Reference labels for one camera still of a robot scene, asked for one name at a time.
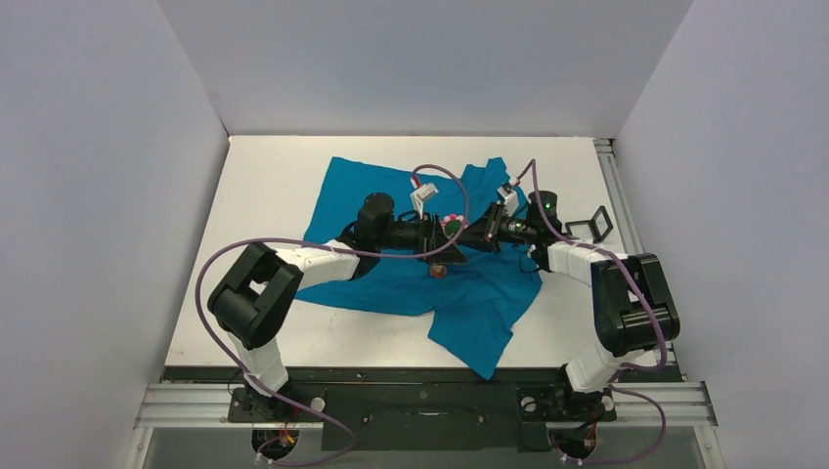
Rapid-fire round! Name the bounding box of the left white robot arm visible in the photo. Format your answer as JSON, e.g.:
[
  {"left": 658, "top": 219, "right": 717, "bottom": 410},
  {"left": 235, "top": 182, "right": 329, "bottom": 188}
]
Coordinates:
[{"left": 207, "top": 192, "right": 468, "bottom": 420}]

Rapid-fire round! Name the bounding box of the aluminium front rail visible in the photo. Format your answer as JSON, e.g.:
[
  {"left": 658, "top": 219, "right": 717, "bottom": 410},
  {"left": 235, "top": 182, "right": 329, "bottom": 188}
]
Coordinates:
[{"left": 136, "top": 382, "right": 719, "bottom": 429}]

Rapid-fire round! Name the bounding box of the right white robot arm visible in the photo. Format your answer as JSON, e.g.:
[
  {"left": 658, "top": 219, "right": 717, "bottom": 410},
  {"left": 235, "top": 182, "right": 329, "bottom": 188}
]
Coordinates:
[{"left": 458, "top": 191, "right": 680, "bottom": 417}]

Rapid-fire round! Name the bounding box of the blue t-shirt garment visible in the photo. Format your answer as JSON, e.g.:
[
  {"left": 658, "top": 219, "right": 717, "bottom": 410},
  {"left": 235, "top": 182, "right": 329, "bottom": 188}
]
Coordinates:
[{"left": 297, "top": 156, "right": 543, "bottom": 378}]

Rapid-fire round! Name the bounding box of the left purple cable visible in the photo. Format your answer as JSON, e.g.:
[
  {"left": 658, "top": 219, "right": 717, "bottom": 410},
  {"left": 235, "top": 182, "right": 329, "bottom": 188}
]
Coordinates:
[{"left": 195, "top": 163, "right": 471, "bottom": 468}]

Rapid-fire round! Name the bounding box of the aluminium side rail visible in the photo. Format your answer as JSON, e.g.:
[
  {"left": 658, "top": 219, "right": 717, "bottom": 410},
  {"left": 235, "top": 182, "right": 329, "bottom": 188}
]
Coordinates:
[{"left": 592, "top": 137, "right": 676, "bottom": 365}]

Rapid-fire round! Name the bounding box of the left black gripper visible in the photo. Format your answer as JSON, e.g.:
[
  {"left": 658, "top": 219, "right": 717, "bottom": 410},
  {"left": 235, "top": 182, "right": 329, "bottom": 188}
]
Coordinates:
[{"left": 375, "top": 212, "right": 467, "bottom": 266}]

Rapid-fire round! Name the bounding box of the purple cable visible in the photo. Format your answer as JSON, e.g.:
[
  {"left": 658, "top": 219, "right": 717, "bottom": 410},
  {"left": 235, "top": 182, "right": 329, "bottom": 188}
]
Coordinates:
[
  {"left": 511, "top": 158, "right": 669, "bottom": 466},
  {"left": 195, "top": 163, "right": 471, "bottom": 468}
]

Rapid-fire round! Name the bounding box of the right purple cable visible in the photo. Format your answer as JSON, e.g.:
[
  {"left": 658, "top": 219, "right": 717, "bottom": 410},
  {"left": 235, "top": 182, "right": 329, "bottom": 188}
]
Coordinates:
[{"left": 511, "top": 158, "right": 669, "bottom": 466}]

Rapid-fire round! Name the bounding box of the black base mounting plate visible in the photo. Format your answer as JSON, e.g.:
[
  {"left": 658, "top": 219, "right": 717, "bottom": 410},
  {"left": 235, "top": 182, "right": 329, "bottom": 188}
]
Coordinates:
[{"left": 162, "top": 368, "right": 678, "bottom": 461}]

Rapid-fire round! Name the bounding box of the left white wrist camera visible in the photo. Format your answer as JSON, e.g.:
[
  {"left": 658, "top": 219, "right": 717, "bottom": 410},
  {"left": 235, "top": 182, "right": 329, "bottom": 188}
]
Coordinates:
[{"left": 410, "top": 183, "right": 439, "bottom": 219}]

